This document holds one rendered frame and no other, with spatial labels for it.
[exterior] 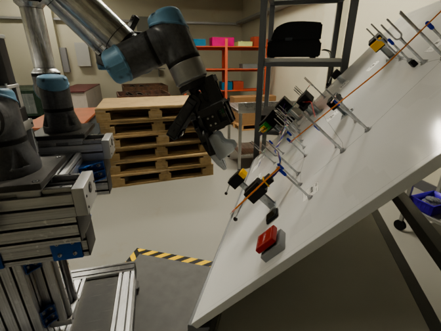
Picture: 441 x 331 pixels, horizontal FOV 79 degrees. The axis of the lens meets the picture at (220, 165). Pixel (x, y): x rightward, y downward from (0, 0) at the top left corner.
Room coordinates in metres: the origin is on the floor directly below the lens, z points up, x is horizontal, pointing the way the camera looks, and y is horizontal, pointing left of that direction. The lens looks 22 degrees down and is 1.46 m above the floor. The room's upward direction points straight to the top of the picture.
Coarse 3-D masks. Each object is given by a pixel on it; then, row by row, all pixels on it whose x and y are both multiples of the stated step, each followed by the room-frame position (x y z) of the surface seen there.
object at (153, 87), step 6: (126, 84) 7.65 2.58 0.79; (132, 84) 7.61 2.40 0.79; (138, 84) 7.77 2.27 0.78; (144, 84) 7.83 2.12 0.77; (150, 84) 7.89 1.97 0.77; (156, 84) 7.95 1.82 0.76; (162, 84) 7.85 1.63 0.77; (126, 90) 6.83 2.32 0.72; (132, 90) 6.88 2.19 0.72; (138, 90) 6.93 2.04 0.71; (144, 90) 6.99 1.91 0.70
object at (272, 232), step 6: (270, 228) 0.49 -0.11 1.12; (276, 228) 0.49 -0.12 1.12; (264, 234) 0.48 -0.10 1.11; (270, 234) 0.46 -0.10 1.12; (258, 240) 0.48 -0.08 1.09; (264, 240) 0.46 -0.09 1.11; (270, 240) 0.45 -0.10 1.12; (258, 246) 0.46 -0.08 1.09; (264, 246) 0.45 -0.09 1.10; (270, 246) 0.46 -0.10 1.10; (258, 252) 0.45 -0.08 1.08
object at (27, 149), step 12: (0, 144) 0.66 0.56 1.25; (12, 144) 0.68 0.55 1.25; (24, 144) 0.71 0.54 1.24; (0, 156) 0.65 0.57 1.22; (12, 156) 0.67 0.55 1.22; (24, 156) 0.69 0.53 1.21; (36, 156) 0.73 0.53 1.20; (0, 168) 0.64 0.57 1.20; (12, 168) 0.66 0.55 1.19; (24, 168) 0.67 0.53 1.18; (36, 168) 0.70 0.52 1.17; (0, 180) 0.64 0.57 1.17
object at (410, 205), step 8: (392, 200) 0.89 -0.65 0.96; (400, 200) 0.83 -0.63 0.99; (408, 200) 0.83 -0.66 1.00; (400, 208) 0.82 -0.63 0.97; (408, 208) 0.78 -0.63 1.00; (416, 208) 0.78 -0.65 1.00; (408, 216) 0.75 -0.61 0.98; (416, 216) 0.73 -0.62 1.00; (424, 216) 0.73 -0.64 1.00; (416, 224) 0.70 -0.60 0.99; (424, 224) 0.69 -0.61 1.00; (416, 232) 0.68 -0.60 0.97; (424, 232) 0.65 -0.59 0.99; (432, 232) 0.64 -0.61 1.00; (424, 240) 0.64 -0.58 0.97; (432, 240) 0.61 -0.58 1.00; (440, 240) 0.61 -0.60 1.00; (432, 248) 0.59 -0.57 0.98; (440, 248) 0.57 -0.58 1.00; (432, 256) 0.58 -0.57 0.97; (440, 256) 0.55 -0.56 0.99; (440, 264) 0.54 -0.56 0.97
